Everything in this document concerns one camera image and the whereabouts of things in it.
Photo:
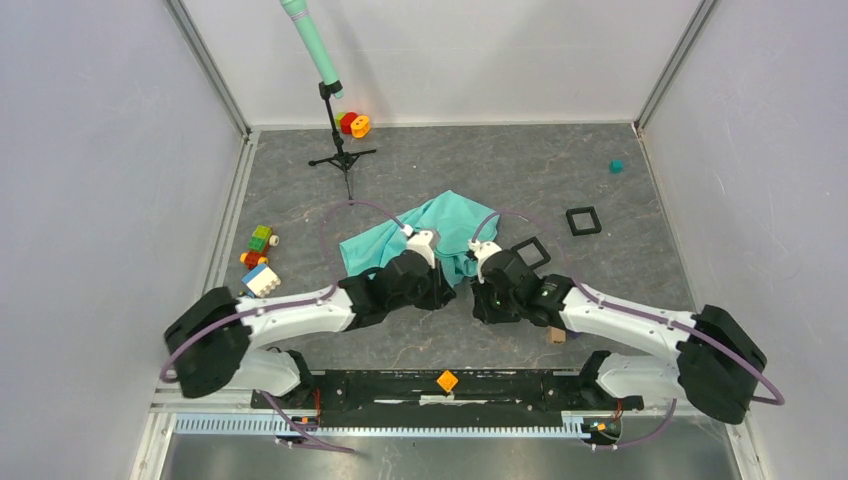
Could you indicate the black square frame far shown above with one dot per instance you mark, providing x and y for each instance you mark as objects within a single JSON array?
[{"x": 583, "y": 221}]

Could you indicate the red orange toy rings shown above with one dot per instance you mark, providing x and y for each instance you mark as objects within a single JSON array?
[{"x": 352, "y": 124}]

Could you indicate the black tripod stand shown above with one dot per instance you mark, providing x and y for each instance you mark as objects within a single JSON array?
[{"x": 342, "y": 159}]

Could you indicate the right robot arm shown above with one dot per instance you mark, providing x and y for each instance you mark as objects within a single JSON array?
[{"x": 704, "y": 357}]

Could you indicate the small teal cube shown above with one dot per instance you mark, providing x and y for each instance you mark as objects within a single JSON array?
[{"x": 616, "y": 166}]

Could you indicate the colourful toy brick train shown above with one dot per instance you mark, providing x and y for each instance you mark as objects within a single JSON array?
[{"x": 262, "y": 240}]

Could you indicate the mint green microphone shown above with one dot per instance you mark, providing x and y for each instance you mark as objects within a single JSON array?
[{"x": 299, "y": 14}]

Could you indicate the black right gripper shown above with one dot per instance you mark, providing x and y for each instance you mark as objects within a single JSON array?
[{"x": 481, "y": 308}]

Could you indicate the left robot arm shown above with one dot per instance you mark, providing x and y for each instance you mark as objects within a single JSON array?
[{"x": 222, "y": 341}]

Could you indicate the blue white toy brick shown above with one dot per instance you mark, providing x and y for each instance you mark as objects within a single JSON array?
[{"x": 261, "y": 280}]

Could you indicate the orange diamond marker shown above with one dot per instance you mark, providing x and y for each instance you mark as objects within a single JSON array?
[{"x": 447, "y": 381}]

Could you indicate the small wooden cube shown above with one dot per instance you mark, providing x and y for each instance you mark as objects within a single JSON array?
[{"x": 556, "y": 336}]

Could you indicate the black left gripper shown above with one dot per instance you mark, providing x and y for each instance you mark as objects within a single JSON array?
[{"x": 440, "y": 292}]

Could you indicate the black square frame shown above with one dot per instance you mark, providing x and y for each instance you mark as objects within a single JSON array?
[
  {"x": 532, "y": 251},
  {"x": 583, "y": 221}
]

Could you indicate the black square frame middle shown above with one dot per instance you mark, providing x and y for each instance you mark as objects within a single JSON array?
[{"x": 532, "y": 251}]

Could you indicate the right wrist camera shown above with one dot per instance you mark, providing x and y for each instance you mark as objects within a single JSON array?
[{"x": 481, "y": 252}]

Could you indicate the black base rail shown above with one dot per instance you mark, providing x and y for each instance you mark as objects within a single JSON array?
[{"x": 482, "y": 398}]

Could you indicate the mint green garment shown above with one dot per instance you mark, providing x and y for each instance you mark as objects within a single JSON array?
[{"x": 454, "y": 217}]

